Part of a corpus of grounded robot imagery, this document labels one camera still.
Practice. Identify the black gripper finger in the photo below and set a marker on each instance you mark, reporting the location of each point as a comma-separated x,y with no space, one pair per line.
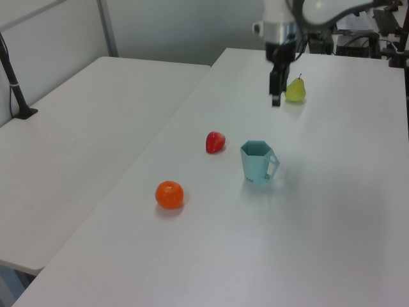
276,86
286,75

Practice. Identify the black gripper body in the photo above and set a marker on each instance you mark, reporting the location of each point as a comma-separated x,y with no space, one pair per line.
280,51

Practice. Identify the teal hexagonal mug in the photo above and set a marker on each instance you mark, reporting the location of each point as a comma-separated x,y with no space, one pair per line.
255,166

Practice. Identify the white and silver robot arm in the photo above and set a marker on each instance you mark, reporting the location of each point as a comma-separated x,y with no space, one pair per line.
276,12

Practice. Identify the thin black upright pole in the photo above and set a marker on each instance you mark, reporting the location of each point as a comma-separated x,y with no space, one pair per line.
330,41

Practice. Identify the green toy pear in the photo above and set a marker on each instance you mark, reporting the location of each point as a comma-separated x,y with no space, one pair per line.
296,92

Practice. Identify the black electronics box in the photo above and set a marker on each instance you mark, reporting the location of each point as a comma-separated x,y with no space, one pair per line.
358,46

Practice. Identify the white paper sheet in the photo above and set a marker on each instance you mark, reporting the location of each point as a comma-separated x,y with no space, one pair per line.
356,23

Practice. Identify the red toy strawberry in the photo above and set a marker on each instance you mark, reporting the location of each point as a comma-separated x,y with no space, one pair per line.
214,142

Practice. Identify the black keyboard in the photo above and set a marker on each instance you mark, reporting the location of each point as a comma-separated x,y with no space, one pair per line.
386,20

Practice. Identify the black clamped pole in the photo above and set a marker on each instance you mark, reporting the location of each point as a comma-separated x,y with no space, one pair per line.
399,48

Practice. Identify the orange toy mandarin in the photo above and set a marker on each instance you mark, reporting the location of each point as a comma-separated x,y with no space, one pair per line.
169,194

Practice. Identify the grey partition post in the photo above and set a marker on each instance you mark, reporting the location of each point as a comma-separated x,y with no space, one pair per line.
108,28

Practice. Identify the black camera stand pole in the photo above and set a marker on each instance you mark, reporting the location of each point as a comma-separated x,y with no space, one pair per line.
14,86

